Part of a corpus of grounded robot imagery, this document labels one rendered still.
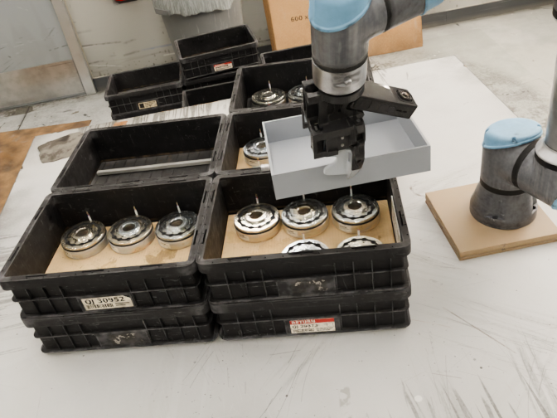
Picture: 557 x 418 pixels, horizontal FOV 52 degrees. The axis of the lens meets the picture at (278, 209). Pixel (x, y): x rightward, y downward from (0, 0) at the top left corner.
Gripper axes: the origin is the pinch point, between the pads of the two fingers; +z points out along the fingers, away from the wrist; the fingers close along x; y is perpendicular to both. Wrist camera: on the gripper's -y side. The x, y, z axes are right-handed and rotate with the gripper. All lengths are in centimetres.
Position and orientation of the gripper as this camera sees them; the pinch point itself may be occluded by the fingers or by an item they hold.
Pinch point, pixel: (351, 168)
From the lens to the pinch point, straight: 97.6
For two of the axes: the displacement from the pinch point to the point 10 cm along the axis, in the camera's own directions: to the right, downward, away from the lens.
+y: -9.7, 2.3, -0.7
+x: 2.3, 7.7, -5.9
